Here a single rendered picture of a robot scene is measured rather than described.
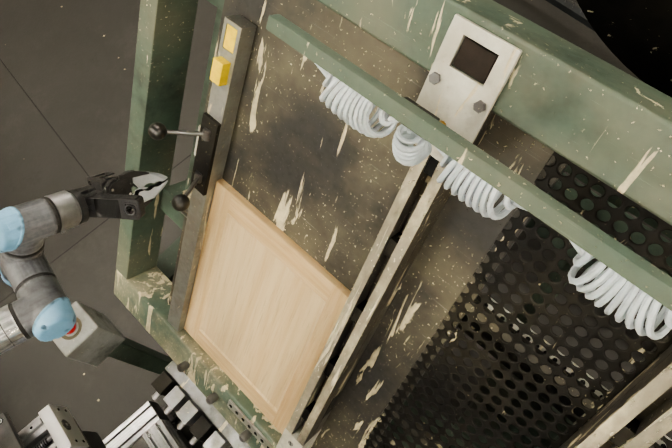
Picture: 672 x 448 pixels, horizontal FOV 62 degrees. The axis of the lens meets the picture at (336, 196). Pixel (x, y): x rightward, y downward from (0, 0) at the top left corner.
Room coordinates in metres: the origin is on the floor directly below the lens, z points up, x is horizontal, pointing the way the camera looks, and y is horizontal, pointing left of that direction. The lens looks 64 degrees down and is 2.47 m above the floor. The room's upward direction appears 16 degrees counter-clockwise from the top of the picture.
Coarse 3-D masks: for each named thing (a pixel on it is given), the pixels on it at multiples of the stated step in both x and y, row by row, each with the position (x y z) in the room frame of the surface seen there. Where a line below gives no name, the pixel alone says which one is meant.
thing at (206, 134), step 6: (150, 126) 0.73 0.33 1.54; (156, 126) 0.73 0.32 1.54; (162, 126) 0.73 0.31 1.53; (150, 132) 0.72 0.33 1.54; (156, 132) 0.72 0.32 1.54; (162, 132) 0.72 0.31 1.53; (168, 132) 0.73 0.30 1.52; (174, 132) 0.73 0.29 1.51; (180, 132) 0.73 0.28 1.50; (186, 132) 0.73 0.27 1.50; (192, 132) 0.73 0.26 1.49; (198, 132) 0.73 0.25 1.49; (204, 132) 0.72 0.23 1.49; (210, 132) 0.72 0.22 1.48; (156, 138) 0.71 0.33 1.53; (162, 138) 0.71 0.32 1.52; (204, 138) 0.72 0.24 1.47
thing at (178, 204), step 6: (198, 174) 0.69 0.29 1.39; (198, 180) 0.67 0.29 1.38; (192, 186) 0.65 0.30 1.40; (186, 192) 0.63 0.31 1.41; (174, 198) 0.61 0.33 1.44; (180, 198) 0.61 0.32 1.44; (186, 198) 0.61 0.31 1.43; (174, 204) 0.60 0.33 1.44; (180, 204) 0.59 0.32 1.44; (186, 204) 0.59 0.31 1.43; (180, 210) 0.59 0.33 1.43
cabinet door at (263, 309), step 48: (240, 240) 0.55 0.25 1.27; (288, 240) 0.49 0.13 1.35; (240, 288) 0.48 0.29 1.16; (288, 288) 0.41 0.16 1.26; (336, 288) 0.35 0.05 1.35; (192, 336) 0.47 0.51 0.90; (240, 336) 0.40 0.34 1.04; (288, 336) 0.33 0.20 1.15; (240, 384) 0.30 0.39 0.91; (288, 384) 0.24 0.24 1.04
